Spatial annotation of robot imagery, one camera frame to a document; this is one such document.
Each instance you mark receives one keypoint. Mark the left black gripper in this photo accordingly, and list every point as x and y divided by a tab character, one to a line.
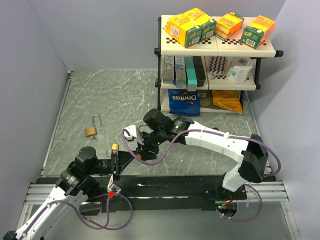
122	157

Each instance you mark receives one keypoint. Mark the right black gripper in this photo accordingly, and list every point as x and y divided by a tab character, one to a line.
146	155

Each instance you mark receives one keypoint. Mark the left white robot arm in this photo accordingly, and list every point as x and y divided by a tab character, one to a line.
86	178

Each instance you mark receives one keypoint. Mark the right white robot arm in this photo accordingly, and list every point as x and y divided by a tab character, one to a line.
249	153

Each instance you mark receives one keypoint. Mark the small brass padlock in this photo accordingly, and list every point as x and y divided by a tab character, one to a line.
113	149

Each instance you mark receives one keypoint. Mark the large brass padlock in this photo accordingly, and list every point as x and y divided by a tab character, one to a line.
91	132

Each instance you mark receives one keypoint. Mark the blue Doritos bag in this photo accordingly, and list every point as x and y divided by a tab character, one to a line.
183	102

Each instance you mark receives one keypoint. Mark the brown snack bag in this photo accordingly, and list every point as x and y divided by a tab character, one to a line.
205	98

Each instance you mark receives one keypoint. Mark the teal box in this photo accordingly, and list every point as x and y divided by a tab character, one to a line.
190	74

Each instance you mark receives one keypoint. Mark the black green box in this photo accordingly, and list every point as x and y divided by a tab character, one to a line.
199	70

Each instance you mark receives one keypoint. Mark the yellow honey dijon bag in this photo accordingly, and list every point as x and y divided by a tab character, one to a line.
227	100

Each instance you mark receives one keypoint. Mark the beige three tier shelf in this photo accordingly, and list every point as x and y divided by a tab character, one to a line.
212	47

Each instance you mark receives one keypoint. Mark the purple zigzag sponge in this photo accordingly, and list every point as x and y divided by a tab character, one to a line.
217	65

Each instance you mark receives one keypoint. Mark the toilet paper roll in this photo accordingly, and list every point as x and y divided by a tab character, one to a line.
239	69

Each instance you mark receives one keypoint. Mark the yellow sponge box left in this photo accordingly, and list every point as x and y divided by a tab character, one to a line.
184	30

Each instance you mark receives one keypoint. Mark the yellow sponge box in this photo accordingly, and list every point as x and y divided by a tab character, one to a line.
207	23
184	30

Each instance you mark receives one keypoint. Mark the orange sponge pack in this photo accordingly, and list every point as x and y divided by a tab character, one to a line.
228	24

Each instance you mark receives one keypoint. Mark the orange green sponge box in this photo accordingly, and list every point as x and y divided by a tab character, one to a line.
257	31

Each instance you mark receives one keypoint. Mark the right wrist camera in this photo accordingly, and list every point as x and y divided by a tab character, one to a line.
130	132

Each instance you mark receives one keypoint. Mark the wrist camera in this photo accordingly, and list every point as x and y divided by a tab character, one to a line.
112	189
130	132

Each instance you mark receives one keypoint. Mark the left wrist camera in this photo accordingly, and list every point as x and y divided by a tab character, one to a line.
112	189

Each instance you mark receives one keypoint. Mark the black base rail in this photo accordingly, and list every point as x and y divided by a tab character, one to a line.
173	193

